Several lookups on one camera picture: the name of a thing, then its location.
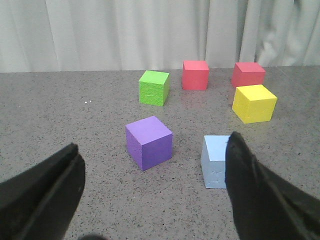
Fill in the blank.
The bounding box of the purple foam block left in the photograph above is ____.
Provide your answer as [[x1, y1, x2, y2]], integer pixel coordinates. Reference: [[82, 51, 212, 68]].
[[125, 116, 173, 171]]

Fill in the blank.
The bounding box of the grey-white curtain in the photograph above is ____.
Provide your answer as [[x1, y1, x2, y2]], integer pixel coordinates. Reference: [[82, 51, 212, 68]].
[[0, 0, 320, 73]]

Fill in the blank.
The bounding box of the smooth light blue foam block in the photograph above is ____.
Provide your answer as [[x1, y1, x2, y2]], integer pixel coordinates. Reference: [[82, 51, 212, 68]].
[[200, 135, 230, 189]]

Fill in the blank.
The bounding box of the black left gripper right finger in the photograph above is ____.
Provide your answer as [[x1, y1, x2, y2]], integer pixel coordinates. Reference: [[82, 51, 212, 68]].
[[225, 131, 320, 240]]

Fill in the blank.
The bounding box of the green foam block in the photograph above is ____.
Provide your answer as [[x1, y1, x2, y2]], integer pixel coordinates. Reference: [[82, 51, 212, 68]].
[[138, 70, 170, 106]]

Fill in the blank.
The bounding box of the red foam block left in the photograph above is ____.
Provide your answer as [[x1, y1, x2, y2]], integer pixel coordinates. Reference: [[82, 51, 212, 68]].
[[181, 60, 210, 91]]

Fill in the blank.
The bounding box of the red foam block behind yellow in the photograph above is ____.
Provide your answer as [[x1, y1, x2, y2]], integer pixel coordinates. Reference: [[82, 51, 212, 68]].
[[231, 62, 266, 88]]

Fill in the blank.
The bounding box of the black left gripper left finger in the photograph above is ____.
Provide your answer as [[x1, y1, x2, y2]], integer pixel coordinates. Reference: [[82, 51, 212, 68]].
[[0, 143, 86, 240]]

